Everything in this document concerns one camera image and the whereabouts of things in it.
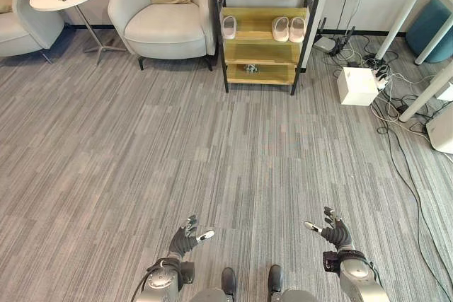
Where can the robot left silver leg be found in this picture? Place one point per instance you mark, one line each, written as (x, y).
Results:
(209, 295)

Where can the robot right silver leg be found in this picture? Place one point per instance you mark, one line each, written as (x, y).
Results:
(294, 295)

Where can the robot left silver arm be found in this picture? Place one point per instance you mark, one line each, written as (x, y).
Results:
(159, 279)

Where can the robot right dark foot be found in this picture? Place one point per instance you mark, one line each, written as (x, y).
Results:
(274, 278)

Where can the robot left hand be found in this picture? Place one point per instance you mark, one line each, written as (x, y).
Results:
(180, 240)

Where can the small toy robot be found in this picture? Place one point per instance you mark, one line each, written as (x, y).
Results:
(251, 68)

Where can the robot left dark foot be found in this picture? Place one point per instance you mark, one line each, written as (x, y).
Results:
(229, 280)

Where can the white device box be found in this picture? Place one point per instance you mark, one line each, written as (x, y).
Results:
(440, 132)

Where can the beige armchair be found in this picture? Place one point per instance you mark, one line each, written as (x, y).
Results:
(159, 19)

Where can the robot dark foot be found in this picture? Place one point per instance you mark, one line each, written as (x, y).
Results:
(229, 280)
(274, 278)

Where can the round white side table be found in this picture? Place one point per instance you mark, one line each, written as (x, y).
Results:
(69, 5)

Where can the wooden shoe rack black frame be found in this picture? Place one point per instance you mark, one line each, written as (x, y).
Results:
(263, 44)

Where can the grey router with antennas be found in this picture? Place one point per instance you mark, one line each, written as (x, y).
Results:
(331, 44)

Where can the grey armchair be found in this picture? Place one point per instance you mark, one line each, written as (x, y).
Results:
(21, 22)

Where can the robot right silver arm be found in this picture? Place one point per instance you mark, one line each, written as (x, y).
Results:
(357, 275)

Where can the white cardboard box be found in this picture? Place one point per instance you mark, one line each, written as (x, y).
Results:
(355, 86)

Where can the teal round stool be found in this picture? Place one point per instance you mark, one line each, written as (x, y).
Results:
(430, 29)

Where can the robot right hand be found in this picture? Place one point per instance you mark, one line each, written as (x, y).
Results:
(338, 233)

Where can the robot silver leg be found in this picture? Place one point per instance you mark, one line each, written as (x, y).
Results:
(294, 295)
(209, 295)

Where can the white power strip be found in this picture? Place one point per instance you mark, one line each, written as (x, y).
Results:
(382, 81)

